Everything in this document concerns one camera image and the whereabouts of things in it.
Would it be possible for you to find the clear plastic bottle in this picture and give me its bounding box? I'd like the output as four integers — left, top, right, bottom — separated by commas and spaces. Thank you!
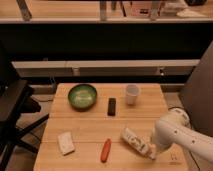
121, 128, 149, 157

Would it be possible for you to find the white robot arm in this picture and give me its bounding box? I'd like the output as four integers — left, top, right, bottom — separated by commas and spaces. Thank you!
150, 107, 213, 163

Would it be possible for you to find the green ceramic bowl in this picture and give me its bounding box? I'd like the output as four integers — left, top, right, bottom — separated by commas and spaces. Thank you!
68, 84, 97, 110

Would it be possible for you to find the orange carrot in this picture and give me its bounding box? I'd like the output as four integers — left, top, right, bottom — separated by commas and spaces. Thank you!
100, 139, 111, 162

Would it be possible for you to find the black rectangular remote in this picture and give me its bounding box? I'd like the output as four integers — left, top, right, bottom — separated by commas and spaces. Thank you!
107, 98, 116, 116

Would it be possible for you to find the white paper cup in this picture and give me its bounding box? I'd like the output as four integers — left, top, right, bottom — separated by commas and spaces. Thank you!
125, 84, 140, 105

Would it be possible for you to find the grey panel right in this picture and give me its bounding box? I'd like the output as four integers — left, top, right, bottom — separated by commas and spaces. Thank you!
179, 41, 213, 138

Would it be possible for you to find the white sponge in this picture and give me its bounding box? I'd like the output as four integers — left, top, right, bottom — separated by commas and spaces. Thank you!
58, 132, 75, 155

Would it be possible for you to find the black chair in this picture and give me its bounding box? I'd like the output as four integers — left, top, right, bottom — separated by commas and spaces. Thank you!
0, 43, 49, 171

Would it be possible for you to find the black cable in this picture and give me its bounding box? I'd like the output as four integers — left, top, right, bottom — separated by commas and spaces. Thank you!
167, 106, 184, 112

